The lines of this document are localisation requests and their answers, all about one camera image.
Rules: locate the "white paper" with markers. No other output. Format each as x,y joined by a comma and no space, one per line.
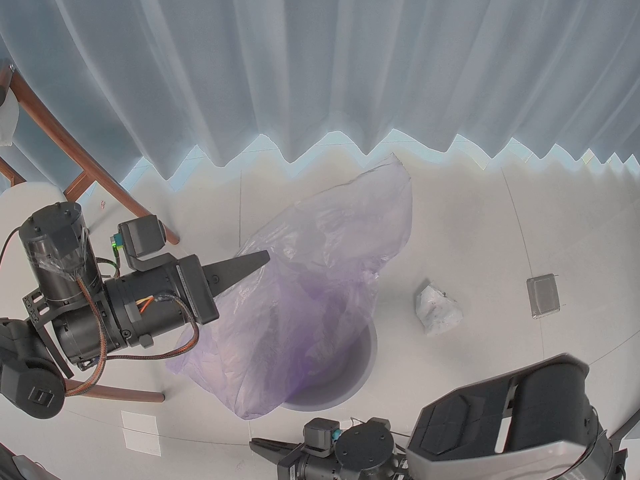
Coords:
437,310

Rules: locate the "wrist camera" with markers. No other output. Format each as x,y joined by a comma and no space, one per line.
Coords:
317,435
142,235

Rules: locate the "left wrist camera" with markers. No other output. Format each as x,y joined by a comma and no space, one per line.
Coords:
142,235

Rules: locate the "white trash bin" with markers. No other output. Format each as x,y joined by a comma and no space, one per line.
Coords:
350,368

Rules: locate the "white curtain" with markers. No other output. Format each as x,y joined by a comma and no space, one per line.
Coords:
320,43

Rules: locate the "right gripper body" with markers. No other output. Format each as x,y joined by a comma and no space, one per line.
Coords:
305,470

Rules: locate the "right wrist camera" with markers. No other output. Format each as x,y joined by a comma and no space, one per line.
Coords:
317,435

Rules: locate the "purple plastic bag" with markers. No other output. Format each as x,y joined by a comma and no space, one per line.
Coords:
325,248

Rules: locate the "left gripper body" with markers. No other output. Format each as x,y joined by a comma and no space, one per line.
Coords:
150,303

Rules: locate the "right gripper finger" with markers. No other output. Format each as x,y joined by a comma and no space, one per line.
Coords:
282,453

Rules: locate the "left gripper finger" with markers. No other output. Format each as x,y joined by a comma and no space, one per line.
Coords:
227,274

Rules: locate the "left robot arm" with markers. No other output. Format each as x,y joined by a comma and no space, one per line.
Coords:
55,248

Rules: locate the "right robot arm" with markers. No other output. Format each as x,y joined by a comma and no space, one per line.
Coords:
500,418

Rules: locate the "wooden chair white cushion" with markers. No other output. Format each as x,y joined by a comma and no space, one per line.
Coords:
100,178

